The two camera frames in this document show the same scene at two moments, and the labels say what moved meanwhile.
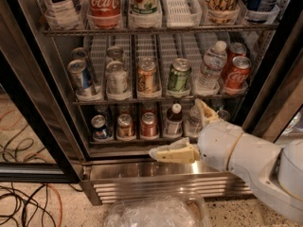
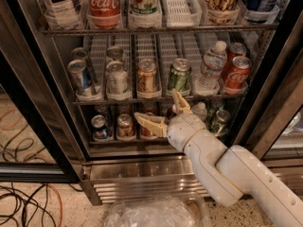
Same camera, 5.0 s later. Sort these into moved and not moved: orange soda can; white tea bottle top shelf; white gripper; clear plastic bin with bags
Moved: white gripper
Not moved: orange soda can; clear plastic bin with bags; white tea bottle top shelf
